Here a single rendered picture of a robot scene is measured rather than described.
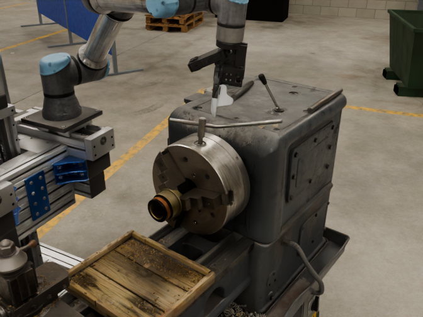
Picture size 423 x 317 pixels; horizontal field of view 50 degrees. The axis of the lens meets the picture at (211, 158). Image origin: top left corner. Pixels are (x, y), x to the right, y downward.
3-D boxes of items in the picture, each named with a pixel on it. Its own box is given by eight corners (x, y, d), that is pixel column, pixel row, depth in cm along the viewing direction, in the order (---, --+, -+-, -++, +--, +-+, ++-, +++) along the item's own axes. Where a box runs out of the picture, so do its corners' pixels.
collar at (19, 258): (15, 247, 113) (13, 238, 112) (34, 260, 109) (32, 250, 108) (-15, 264, 108) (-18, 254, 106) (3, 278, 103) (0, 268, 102)
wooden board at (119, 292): (132, 238, 159) (131, 228, 157) (215, 282, 139) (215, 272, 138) (60, 286, 137) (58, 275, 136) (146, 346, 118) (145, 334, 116)
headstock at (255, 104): (246, 149, 223) (250, 71, 205) (339, 178, 197) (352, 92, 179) (163, 200, 180) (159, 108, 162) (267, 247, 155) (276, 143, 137)
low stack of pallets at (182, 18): (167, 19, 1002) (167, -2, 982) (204, 21, 981) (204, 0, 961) (144, 30, 895) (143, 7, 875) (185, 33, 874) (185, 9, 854)
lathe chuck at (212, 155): (167, 199, 168) (171, 122, 152) (238, 238, 152) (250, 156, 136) (150, 209, 161) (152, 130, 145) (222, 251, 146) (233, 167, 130)
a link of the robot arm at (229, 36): (214, 26, 119) (218, 19, 126) (213, 44, 121) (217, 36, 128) (243, 30, 118) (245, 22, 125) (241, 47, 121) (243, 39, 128)
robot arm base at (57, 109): (34, 116, 179) (29, 92, 175) (62, 104, 191) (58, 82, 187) (63, 123, 173) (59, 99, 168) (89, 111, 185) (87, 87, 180)
